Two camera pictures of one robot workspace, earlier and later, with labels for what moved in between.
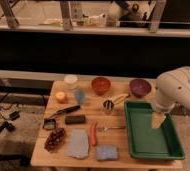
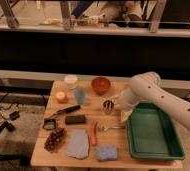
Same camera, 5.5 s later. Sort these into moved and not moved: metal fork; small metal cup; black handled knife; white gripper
Moved: white gripper
Not moved: metal fork; black handled knife; small metal cup
